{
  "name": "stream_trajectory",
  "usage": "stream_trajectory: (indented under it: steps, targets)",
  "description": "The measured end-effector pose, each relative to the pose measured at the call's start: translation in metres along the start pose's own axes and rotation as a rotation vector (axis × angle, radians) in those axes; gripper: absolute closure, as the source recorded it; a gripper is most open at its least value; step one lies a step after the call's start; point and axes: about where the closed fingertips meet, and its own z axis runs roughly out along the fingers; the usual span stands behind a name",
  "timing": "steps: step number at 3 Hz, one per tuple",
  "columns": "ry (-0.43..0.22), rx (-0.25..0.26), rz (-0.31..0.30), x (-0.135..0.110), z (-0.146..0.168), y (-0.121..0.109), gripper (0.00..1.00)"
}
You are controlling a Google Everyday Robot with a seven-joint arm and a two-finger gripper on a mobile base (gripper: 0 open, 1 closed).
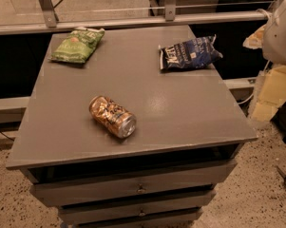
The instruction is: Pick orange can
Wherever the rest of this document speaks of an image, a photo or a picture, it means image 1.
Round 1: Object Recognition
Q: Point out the grey drawer cabinet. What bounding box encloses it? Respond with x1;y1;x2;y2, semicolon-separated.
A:
5;25;259;228

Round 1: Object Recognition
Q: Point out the grey drawer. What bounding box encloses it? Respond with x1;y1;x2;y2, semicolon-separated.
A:
30;159;237;206
76;208;202;228
59;187;216;224

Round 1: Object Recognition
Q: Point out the orange soda can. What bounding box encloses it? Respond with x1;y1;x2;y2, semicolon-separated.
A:
88;96;137;139

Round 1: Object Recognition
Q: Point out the metal railing frame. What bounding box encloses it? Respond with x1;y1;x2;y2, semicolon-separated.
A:
0;0;275;34

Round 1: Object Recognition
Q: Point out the top grey drawer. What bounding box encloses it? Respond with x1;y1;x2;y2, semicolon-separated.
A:
30;159;237;206

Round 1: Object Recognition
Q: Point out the middle grey drawer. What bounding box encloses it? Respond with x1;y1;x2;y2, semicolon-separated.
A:
59;187;216;224

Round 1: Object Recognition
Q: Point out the green chip bag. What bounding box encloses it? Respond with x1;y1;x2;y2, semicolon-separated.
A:
50;27;105;64

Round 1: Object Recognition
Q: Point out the bottom grey drawer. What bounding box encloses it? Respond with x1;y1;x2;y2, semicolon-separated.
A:
76;208;202;228

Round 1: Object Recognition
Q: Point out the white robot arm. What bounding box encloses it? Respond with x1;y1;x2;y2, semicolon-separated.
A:
262;0;286;66

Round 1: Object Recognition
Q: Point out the blue chip bag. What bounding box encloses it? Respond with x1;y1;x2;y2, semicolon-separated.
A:
160;35;223;70

